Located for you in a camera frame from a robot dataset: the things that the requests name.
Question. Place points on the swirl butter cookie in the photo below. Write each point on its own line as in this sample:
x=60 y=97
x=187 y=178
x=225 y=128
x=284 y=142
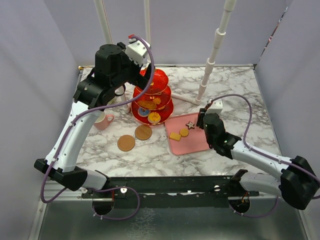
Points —
x=157 y=100

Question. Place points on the upper wooden coaster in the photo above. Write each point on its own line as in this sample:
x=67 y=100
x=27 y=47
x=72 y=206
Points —
x=143 y=132

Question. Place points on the brown croissant bread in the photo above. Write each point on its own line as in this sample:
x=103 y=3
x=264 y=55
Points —
x=150 y=105

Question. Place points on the white pvc pipe frame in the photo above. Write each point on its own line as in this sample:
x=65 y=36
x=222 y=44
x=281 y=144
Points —
x=219 y=36

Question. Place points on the rectangular yellow biscuit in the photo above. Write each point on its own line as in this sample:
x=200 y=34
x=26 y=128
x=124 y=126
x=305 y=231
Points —
x=175 y=136

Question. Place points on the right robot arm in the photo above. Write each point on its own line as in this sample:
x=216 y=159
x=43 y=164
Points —
x=292 y=179

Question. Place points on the blue frosted donut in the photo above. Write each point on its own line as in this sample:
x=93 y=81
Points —
x=142 y=112

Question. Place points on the wooden coaster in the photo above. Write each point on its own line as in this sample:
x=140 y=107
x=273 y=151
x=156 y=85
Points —
x=143 y=132
x=126 y=143

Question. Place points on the red three-tier stand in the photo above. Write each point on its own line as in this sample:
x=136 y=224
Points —
x=159 y=88

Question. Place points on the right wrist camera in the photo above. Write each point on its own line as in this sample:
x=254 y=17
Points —
x=216 y=107

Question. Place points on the pink mug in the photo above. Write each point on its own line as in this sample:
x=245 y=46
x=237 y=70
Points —
x=104 y=121

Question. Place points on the round biscuit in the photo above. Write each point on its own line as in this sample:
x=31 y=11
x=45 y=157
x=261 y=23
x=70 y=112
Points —
x=184 y=132

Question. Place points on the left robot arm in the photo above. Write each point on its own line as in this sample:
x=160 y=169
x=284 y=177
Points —
x=115 y=65

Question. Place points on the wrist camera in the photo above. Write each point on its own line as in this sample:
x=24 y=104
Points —
x=216 y=107
x=136 y=51

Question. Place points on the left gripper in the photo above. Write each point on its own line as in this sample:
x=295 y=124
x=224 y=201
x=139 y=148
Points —
x=139 y=79

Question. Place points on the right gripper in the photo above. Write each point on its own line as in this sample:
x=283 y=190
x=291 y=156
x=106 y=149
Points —
x=202 y=111

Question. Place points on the pink serving tray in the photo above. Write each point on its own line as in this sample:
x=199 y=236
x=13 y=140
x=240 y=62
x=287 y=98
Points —
x=194 y=142

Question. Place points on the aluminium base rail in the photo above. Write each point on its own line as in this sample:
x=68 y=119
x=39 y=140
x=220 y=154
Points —
x=226 y=186

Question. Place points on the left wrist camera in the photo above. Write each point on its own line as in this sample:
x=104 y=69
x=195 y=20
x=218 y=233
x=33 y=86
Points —
x=136 y=51

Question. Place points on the yellow donut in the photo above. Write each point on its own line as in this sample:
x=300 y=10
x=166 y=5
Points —
x=154 y=118

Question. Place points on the lower wooden coaster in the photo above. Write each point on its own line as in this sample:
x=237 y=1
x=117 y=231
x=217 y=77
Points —
x=126 y=143

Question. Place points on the star gingerbread cookie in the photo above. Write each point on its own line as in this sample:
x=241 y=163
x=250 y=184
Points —
x=190 y=125

